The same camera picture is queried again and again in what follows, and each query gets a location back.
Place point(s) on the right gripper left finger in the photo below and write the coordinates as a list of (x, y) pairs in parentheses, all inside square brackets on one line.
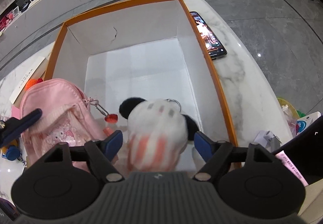
[(100, 156)]

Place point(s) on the orange storage box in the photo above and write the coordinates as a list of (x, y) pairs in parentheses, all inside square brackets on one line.
[(143, 48)]

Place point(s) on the pink mini backpack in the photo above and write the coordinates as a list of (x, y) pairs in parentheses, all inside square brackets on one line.
[(66, 117)]

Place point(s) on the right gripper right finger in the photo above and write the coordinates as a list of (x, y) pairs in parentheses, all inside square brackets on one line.
[(215, 155)]

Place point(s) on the white glasses case box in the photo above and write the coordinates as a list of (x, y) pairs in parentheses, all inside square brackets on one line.
[(35, 71)]

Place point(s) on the white black plush dog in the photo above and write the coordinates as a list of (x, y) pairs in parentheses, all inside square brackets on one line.
[(158, 133)]

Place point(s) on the smartphone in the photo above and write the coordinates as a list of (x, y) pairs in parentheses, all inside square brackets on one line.
[(214, 47)]

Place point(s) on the orange crochet ball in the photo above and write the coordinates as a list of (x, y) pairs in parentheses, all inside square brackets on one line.
[(32, 82)]

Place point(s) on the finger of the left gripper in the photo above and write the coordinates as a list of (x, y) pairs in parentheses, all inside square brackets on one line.
[(12, 128)]

